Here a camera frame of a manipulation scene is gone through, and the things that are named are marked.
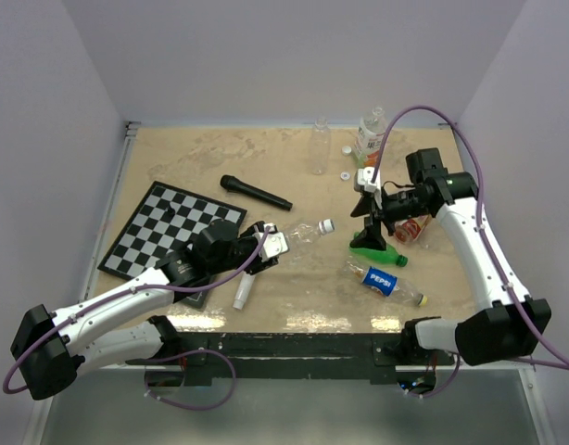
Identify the black chess piece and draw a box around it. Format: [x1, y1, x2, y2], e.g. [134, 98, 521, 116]
[163, 204, 175, 220]

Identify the white label tea bottle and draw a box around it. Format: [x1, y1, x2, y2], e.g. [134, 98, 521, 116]
[353, 106, 387, 168]

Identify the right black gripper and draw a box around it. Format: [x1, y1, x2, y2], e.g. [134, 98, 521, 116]
[351, 185, 430, 250]

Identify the green plastic bottle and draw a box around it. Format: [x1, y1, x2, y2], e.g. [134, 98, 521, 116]
[349, 245, 409, 267]

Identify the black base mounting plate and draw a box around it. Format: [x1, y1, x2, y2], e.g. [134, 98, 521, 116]
[126, 331, 457, 386]

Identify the aluminium frame rail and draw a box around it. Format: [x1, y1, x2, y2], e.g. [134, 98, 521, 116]
[61, 121, 141, 308]
[459, 361, 535, 372]

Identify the black white chessboard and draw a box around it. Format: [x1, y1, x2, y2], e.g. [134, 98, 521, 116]
[98, 181, 247, 281]

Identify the Pepsi label clear bottle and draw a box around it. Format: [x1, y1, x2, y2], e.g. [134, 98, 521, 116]
[344, 261, 428, 307]

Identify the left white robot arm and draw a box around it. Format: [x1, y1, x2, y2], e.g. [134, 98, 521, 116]
[3, 220, 289, 401]

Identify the aluminium frame rail right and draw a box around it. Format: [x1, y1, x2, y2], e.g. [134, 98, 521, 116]
[459, 361, 535, 372]

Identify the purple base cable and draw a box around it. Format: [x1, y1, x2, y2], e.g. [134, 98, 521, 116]
[402, 350, 461, 399]
[143, 348, 237, 410]

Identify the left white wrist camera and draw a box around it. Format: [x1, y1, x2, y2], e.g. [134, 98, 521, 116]
[256, 223, 289, 261]

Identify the black microphone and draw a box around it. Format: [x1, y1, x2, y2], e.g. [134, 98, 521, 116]
[220, 175, 293, 211]

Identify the white microphone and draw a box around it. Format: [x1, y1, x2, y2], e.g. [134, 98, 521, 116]
[233, 273, 256, 311]

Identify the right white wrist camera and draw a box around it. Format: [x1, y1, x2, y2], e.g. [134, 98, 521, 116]
[353, 167, 382, 194]

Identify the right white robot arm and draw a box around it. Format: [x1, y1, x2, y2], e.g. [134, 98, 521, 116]
[350, 148, 551, 365]

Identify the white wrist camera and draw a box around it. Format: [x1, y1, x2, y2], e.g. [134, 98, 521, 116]
[256, 223, 289, 261]
[353, 167, 382, 194]

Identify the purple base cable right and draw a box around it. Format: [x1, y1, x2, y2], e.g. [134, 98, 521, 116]
[402, 350, 461, 399]

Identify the red label tea bottle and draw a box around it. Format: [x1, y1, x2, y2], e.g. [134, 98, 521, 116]
[394, 215, 432, 244]

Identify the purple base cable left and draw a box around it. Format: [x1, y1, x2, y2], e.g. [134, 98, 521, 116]
[143, 348, 237, 410]

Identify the aluminium frame rail left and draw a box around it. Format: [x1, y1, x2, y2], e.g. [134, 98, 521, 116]
[61, 121, 141, 308]

